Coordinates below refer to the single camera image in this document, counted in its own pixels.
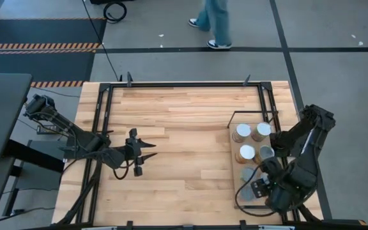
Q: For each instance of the black frame bracket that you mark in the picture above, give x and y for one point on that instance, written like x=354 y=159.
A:
x=246 y=80
x=129 y=225
x=243 y=225
x=129 y=79

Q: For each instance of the small blue orange label can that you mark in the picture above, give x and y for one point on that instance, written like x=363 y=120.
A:
x=265 y=152

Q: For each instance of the black power strip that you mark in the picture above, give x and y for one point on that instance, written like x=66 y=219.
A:
x=48 y=129

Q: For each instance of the small green label can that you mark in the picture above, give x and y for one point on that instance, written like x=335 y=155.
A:
x=247 y=174

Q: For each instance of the tan label can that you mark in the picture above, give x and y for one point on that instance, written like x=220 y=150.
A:
x=262 y=129

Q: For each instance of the wide orange label can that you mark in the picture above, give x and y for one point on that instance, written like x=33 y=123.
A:
x=245 y=152

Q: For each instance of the black desk base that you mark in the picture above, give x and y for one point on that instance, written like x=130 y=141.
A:
x=34 y=156

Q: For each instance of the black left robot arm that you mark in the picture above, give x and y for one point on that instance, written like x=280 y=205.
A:
x=85 y=142

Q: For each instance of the grey desk top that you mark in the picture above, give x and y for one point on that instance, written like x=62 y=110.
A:
x=2 y=111

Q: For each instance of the black equipment case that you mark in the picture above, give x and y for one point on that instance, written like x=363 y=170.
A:
x=107 y=1

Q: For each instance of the black hazard striped floor mat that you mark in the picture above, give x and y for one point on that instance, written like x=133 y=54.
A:
x=37 y=32

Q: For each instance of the wooden shelf with black rails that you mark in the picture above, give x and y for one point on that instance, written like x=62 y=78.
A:
x=236 y=169

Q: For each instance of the person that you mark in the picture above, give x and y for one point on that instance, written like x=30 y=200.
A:
x=217 y=19

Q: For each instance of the large brown label can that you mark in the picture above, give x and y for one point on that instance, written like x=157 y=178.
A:
x=242 y=130

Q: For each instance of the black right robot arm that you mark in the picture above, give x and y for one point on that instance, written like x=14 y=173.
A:
x=305 y=159

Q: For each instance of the black metal table frame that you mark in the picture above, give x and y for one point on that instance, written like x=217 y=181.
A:
x=171 y=85

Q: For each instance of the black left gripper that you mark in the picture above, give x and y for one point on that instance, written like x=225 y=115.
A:
x=133 y=153

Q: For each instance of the white strip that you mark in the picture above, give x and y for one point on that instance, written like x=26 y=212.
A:
x=276 y=227
x=99 y=228

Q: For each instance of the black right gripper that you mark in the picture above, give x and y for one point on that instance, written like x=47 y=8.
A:
x=281 y=199

